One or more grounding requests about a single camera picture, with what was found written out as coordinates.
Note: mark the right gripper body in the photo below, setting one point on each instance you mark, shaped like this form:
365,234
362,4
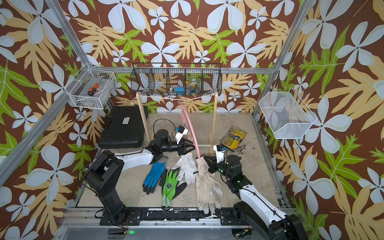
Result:
221,168

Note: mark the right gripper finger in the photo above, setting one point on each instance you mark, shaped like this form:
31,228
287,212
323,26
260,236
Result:
208,159
207,170

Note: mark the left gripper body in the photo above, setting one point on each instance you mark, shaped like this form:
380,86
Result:
180,150

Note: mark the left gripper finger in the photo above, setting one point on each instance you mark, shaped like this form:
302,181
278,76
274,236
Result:
189,143
189,152

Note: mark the pink clip hanger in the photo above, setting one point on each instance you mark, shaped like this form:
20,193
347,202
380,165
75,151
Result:
188,124

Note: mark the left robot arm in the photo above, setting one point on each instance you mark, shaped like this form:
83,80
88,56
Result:
103,175

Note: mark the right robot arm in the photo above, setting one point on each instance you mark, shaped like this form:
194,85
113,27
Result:
254,209

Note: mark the white cotton glove centre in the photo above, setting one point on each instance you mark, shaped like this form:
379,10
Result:
186,167

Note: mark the yellow drill bit box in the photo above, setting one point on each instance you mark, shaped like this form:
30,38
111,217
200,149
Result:
233,138

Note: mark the blue rubber glove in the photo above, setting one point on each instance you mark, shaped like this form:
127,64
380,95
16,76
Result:
156,176

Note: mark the green rubber glove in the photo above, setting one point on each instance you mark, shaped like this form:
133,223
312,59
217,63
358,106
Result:
171,187

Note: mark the blue object in basket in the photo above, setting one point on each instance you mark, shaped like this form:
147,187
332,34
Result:
179,91

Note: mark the clear bottle in basket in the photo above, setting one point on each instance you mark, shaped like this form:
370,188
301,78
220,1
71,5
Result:
194,84

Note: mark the black plastic tool case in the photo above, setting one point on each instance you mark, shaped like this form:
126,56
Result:
123,130

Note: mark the white mesh basket right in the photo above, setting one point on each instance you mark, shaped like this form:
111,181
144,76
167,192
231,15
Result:
288,116

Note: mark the orange black screwdriver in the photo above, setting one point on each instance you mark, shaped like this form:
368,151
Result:
93,90

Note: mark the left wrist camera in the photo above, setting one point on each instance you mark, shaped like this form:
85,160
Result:
180,132

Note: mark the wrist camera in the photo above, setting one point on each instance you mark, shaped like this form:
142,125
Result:
220,151
180,132

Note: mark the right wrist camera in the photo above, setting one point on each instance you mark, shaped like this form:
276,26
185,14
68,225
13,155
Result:
220,151

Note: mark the wooden drying rack frame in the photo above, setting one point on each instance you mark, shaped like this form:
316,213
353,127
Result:
145,124

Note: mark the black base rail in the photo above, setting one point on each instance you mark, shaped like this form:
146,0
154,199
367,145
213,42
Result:
136,216

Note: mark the black wire basket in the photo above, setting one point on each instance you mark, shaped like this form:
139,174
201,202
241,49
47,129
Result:
164,78

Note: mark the white wire basket left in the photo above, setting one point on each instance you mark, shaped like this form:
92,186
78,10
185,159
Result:
84,79

